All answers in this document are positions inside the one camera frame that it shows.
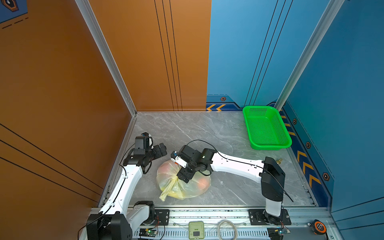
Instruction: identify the yellow translucent plastic bag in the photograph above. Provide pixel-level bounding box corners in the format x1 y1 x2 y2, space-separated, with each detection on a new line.
156 160 211 202

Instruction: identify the green plastic mesh basket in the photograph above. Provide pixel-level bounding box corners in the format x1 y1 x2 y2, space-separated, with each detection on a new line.
243 106 292 151

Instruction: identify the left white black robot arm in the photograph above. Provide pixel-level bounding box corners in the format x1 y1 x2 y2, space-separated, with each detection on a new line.
84 164 161 240

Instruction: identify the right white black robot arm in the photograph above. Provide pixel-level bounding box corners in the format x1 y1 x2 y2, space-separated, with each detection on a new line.
171 145 286 225

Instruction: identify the green square device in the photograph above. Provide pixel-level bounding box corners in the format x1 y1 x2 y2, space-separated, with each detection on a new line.
189 221 205 240

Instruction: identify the left green circuit board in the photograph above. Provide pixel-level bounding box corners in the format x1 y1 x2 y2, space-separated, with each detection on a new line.
138 229 159 240

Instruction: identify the green circuit board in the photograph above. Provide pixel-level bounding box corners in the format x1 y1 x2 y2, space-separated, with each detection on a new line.
138 229 159 240
267 228 290 240

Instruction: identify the right green circuit board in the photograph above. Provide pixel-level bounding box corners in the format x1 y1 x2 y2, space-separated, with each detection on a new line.
267 228 290 240

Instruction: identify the orange black tape measure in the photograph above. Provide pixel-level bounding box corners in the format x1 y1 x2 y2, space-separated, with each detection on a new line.
310 220 327 235

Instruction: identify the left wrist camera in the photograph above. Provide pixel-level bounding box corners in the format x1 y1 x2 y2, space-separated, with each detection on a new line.
135 132 153 151

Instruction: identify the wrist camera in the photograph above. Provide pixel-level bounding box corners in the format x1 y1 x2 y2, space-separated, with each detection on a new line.
171 151 188 168
135 132 153 151

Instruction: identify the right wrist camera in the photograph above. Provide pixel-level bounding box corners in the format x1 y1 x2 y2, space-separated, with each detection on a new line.
171 151 188 168

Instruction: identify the coiled white cable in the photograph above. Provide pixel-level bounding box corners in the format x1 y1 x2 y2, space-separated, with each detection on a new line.
217 219 238 240

